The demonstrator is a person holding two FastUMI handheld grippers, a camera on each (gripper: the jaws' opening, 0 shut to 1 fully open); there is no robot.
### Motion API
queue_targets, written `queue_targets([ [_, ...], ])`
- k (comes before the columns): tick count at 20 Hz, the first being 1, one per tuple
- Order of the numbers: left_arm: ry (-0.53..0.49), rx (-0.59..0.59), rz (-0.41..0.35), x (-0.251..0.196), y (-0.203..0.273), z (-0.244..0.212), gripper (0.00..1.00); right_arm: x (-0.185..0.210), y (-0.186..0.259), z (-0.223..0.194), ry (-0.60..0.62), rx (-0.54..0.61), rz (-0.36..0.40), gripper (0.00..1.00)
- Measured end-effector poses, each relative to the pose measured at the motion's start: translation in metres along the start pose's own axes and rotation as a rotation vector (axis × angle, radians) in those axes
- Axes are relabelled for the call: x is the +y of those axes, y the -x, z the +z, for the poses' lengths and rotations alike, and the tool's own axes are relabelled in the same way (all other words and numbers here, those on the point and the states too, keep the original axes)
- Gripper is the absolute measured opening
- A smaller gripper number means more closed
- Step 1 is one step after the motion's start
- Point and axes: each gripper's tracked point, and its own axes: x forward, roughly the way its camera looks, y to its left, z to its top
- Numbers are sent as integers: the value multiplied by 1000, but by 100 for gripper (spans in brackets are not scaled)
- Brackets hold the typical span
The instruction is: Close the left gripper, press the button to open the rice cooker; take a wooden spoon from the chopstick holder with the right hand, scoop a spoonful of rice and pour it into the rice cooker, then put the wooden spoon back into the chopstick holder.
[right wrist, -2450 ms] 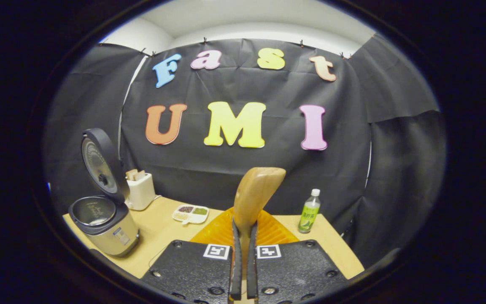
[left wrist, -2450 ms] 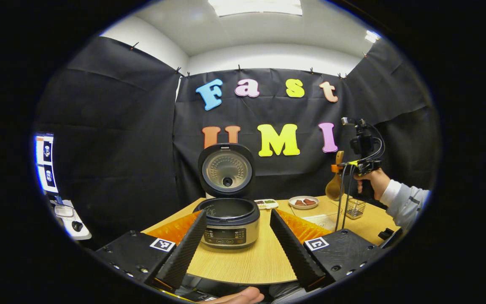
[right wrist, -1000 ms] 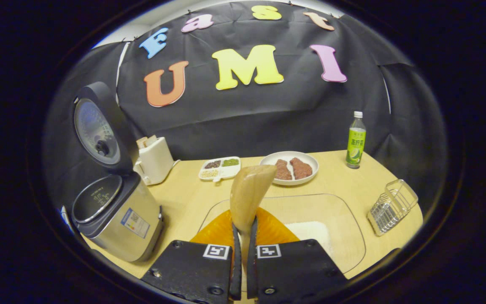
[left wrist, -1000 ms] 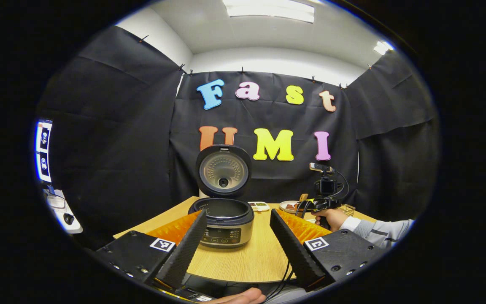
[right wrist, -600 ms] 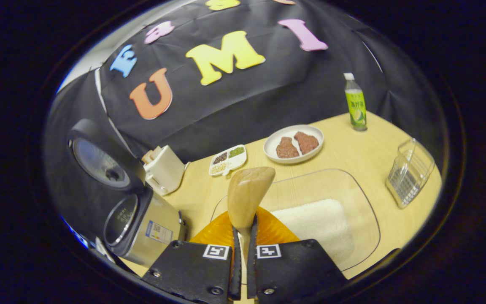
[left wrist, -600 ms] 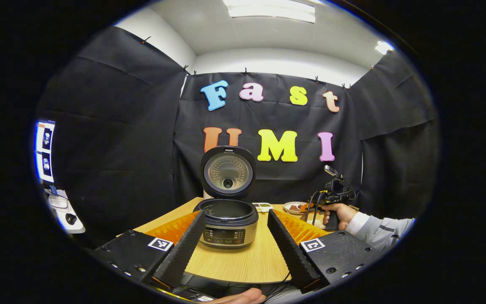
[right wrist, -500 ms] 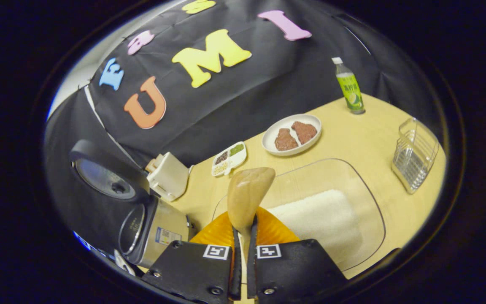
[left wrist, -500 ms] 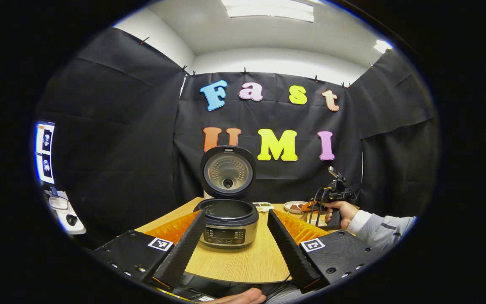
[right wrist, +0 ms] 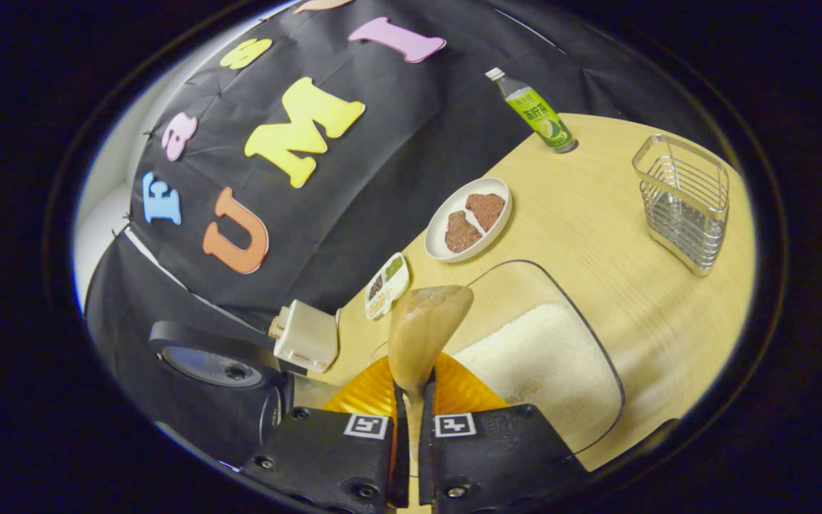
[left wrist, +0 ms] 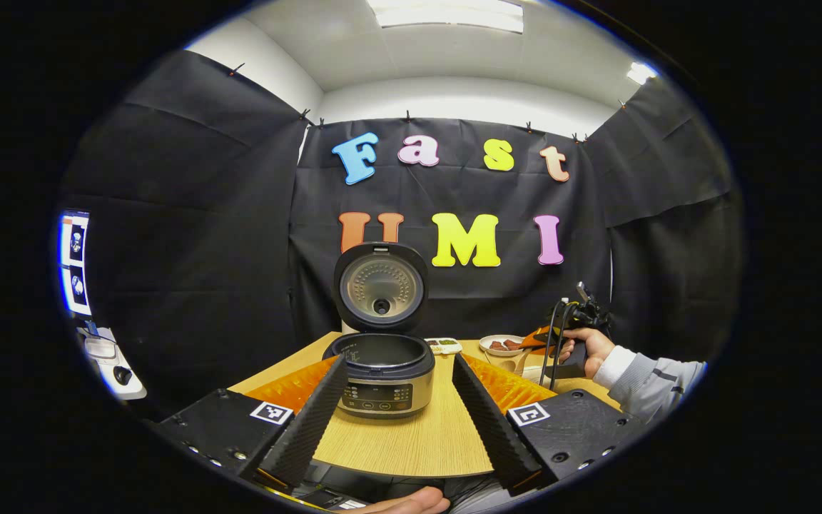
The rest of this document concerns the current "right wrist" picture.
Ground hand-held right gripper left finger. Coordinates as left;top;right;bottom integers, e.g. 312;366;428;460
240;355;410;514

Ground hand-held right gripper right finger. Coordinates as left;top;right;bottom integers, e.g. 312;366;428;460
418;351;590;514

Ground clear box of white rice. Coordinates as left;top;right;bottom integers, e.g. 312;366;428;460
368;259;626;458

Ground wooden spoon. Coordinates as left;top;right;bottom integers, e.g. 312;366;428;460
387;285;475;458

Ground grey rice cooker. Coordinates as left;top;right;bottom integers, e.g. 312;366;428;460
148;320;296;447

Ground metal wire chopstick holder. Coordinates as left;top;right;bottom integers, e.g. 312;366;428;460
631;133;730;277

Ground cream toaster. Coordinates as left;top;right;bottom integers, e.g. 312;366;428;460
268;300;340;375

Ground white divided bean dish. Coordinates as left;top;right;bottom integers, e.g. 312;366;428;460
364;252;411;321

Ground white round plate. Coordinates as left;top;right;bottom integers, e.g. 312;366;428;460
424;177;513;263

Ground brown meat piece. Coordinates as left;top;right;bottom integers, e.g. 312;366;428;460
465;193;507;232
444;210;484;254

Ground black backdrop cloth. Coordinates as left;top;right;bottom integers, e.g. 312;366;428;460
83;0;711;465

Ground green tea bottle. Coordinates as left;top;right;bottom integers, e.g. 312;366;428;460
485;67;578;154

